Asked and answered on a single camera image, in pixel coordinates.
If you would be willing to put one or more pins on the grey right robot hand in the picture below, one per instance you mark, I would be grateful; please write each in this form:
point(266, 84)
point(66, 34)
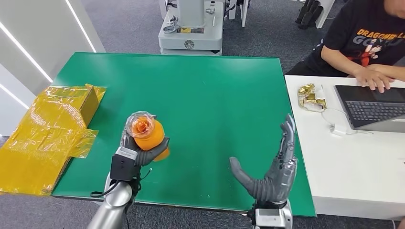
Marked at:
point(275, 183)

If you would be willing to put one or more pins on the orange bottle with clear cap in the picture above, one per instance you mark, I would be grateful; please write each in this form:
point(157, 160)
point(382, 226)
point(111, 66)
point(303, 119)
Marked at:
point(150, 136)

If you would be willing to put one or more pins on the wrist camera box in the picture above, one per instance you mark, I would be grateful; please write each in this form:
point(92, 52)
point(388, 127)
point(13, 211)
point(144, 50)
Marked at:
point(123, 164)
point(269, 218)

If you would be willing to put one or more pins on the yellow taped cardboard box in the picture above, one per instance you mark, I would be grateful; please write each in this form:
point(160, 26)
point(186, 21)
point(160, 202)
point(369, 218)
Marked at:
point(47, 139)

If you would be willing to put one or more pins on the person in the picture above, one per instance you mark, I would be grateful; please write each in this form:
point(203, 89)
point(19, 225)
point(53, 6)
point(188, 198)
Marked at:
point(354, 34)

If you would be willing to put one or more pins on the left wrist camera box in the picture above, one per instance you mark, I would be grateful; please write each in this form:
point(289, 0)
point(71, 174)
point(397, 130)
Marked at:
point(123, 164)

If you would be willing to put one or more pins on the person's right forearm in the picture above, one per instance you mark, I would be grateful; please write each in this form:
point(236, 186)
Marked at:
point(338, 60)

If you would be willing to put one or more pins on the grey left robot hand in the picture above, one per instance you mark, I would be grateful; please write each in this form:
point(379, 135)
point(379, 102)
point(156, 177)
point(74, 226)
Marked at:
point(148, 156)

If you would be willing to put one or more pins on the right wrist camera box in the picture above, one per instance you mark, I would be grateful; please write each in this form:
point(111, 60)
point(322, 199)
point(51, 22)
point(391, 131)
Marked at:
point(269, 218)

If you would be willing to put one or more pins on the person's left forearm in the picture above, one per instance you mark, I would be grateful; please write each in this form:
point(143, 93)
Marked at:
point(390, 71)

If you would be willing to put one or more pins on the white wall light strip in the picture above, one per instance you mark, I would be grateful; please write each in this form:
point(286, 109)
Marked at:
point(25, 52)
point(14, 96)
point(80, 25)

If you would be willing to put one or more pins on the dark grey laptop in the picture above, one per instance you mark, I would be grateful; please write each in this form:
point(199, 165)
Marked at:
point(370, 109)

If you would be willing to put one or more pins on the white desk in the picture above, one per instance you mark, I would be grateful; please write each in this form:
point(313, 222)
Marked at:
point(348, 173)

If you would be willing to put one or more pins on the person's right hand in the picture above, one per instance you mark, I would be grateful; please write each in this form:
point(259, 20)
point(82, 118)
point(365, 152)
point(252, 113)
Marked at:
point(373, 79)

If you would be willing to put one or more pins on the white charger block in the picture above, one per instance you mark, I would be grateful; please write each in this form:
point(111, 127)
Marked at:
point(338, 130)

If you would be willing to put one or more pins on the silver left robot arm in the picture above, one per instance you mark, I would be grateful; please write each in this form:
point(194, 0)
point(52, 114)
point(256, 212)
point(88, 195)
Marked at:
point(110, 208)

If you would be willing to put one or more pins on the black stand legs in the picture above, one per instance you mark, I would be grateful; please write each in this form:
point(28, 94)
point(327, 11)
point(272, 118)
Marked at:
point(308, 15)

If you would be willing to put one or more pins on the white furniture legs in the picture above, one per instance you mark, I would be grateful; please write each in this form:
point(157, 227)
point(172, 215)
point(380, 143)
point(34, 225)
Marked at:
point(244, 12)

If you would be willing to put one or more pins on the white machine base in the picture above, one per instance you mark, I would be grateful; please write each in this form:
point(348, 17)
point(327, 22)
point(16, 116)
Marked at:
point(189, 38)

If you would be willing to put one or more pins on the crumpled gold foil wrapper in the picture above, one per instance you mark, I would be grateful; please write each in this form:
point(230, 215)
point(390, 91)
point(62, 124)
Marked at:
point(310, 98)

